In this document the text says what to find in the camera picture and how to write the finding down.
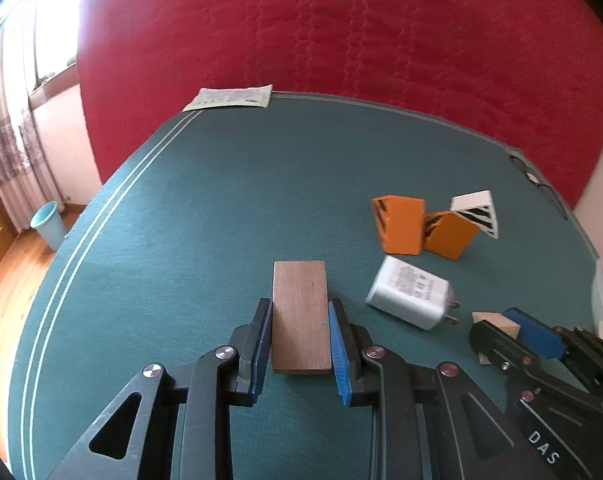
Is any light blue waste bin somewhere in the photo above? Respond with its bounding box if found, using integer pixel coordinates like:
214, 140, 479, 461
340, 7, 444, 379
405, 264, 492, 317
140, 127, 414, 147
30, 201, 67, 252

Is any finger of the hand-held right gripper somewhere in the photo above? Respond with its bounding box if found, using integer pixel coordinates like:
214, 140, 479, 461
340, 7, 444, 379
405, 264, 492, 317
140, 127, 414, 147
469, 321, 542, 376
504, 307, 565, 361

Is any white paper leaflet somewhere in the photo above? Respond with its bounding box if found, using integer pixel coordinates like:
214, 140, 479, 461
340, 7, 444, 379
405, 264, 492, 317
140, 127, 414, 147
182, 85, 273, 112

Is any orange striped block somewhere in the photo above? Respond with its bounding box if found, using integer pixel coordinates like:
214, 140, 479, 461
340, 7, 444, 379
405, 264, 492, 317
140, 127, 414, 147
371, 195, 426, 255
423, 211, 481, 261

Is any white wall charger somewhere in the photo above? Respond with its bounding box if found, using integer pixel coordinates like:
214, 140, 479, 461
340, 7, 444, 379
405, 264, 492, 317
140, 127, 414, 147
365, 255, 461, 331

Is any red quilted blanket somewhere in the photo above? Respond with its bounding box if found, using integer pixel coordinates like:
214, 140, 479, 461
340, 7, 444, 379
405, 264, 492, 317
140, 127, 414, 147
76, 0, 603, 211

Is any rectangular wooden block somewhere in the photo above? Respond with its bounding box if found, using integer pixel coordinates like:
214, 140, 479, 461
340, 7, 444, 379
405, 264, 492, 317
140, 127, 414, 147
271, 260, 333, 375

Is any window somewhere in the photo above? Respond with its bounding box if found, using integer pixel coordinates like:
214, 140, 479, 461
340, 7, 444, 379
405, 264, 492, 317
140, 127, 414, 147
26, 0, 89, 96

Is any white zebra-striped prism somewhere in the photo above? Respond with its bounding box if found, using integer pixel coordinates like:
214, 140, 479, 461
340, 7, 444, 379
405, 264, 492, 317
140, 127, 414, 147
450, 190, 499, 238

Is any wooden wedge block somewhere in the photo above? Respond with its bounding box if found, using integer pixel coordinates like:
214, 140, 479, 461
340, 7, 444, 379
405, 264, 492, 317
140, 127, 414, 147
471, 311, 521, 366

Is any patterned curtain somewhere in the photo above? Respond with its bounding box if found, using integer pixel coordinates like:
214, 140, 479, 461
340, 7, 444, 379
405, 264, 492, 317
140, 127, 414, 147
0, 25, 64, 233

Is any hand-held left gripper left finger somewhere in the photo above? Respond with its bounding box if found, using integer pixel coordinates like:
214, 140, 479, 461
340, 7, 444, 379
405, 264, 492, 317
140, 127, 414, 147
46, 297, 273, 480

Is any black wristwatch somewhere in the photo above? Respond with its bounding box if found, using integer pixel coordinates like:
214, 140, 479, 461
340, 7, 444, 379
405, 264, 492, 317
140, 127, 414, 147
509, 152, 569, 221

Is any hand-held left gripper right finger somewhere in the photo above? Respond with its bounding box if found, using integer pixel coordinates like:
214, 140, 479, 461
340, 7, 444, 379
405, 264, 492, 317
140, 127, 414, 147
329, 297, 547, 480

